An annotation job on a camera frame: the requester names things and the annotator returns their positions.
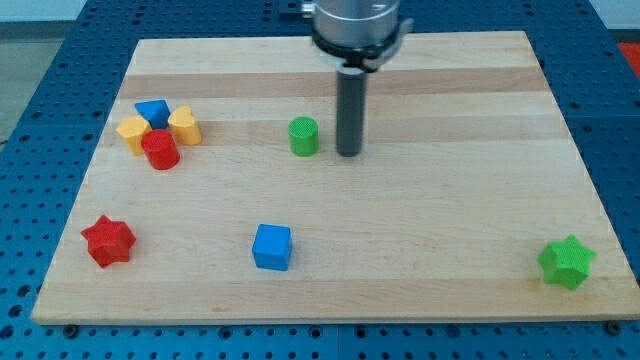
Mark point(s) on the green cylinder block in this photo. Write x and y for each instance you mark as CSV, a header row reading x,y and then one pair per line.
x,y
303,136

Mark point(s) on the blue triangle block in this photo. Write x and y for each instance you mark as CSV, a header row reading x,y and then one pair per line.
x,y
156,112

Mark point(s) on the yellow pentagon block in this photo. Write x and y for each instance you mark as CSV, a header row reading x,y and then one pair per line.
x,y
132,130

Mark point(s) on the yellow heart block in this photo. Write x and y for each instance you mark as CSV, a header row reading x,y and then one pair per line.
x,y
184,126

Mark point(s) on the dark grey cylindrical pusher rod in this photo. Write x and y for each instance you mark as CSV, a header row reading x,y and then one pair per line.
x,y
350,113

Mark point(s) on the green star block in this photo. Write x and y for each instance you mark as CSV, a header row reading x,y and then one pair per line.
x,y
566,263

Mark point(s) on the red cylinder block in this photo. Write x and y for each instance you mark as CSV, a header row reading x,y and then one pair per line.
x,y
160,149

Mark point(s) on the wooden board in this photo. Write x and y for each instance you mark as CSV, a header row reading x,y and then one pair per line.
x,y
467,171

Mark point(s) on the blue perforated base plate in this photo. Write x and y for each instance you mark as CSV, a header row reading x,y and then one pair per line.
x,y
45,159

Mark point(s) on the red star block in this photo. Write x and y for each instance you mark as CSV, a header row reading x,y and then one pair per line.
x,y
109,241

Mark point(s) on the blue cube block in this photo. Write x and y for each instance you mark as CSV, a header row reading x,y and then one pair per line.
x,y
272,247

